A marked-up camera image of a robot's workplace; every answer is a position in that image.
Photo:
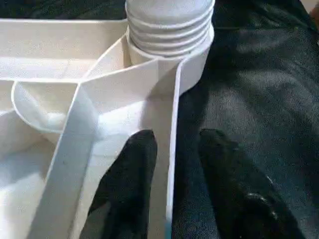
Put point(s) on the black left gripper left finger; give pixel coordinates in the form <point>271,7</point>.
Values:
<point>124,194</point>

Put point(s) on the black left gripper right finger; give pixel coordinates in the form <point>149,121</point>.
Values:
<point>236,199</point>

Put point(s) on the white plastic table top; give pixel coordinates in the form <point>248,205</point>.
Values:
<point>62,112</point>

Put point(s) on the white plastic table leg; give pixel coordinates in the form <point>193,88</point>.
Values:
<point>172,25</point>

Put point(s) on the black work mat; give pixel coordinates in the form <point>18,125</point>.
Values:
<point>261,112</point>

